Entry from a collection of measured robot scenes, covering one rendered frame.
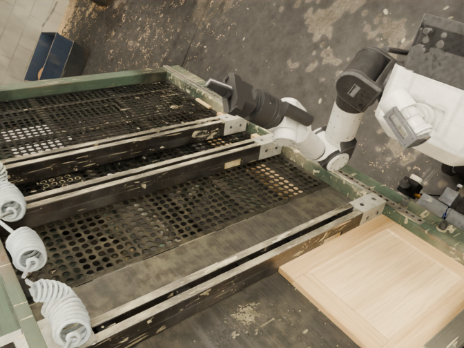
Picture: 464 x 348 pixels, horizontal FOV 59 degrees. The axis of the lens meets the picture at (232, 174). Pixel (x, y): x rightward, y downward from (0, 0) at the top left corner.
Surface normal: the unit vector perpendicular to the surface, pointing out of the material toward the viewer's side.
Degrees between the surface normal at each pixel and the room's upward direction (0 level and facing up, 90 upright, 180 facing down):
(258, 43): 0
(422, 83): 23
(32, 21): 90
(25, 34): 90
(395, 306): 58
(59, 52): 90
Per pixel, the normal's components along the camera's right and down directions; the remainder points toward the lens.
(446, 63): -0.77, 0.11
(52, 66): 0.73, 0.22
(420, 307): 0.11, -0.84
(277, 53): -0.61, -0.24
